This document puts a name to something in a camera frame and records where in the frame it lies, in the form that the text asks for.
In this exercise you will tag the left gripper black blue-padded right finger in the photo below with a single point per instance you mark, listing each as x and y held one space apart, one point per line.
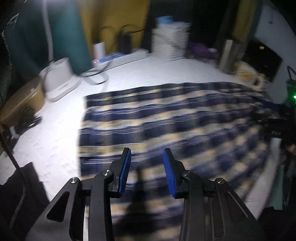
212 210

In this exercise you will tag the blue yellow plaid pants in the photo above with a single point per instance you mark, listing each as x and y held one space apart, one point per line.
207 126

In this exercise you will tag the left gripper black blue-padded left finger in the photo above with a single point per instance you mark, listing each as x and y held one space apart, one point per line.
63 218

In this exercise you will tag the white plastic lattice basket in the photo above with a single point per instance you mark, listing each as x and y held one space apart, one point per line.
170 41

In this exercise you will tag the black power adapter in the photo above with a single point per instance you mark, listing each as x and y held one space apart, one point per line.
124 43

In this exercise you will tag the purple cloth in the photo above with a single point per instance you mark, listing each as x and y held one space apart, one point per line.
199 50

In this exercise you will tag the blue tissue pack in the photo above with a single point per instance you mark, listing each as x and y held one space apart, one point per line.
163 20

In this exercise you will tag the white desk lamp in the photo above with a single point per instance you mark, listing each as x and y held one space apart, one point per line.
58 78

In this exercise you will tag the cream cartoon mug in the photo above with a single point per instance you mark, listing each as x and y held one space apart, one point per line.
249 75

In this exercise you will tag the white USB charger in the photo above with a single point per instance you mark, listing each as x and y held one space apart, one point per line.
99 50

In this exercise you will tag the steel tumbler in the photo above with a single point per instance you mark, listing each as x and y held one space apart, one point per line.
230 54

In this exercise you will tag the tan plastic lidded box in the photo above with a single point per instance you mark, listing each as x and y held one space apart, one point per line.
29 95

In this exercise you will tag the white power strip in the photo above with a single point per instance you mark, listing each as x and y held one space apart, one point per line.
118 59

